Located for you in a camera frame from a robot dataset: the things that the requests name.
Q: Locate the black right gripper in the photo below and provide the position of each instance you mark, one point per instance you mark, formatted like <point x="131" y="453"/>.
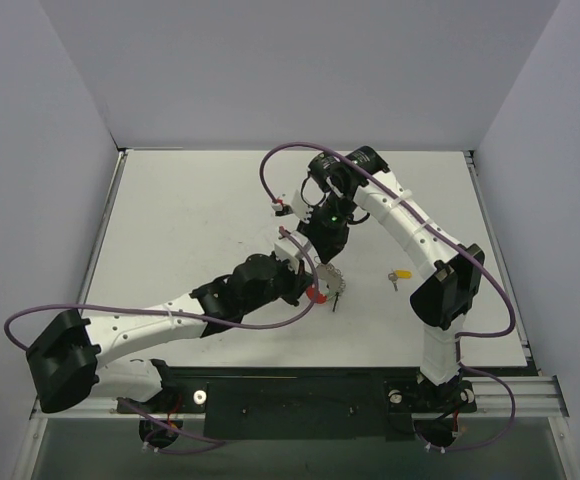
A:
<point x="330" y="240"/>

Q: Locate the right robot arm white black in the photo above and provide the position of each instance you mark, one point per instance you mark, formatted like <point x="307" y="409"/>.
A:
<point x="451" y="272"/>

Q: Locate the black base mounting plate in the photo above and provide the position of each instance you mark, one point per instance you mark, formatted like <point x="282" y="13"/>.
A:
<point x="306" y="403"/>

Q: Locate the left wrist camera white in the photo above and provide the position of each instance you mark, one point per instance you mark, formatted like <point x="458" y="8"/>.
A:
<point x="288" y="248"/>

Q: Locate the key with yellow tag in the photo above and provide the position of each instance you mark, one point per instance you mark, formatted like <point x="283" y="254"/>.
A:
<point x="396" y="276"/>

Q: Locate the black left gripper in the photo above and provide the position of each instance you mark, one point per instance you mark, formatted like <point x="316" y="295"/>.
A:
<point x="299" y="282"/>

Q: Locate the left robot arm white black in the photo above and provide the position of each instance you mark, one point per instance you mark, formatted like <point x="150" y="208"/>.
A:
<point x="76" y="357"/>

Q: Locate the keyring bunch with coloured tags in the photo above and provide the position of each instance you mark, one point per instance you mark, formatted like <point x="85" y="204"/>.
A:
<point x="332" y="285"/>

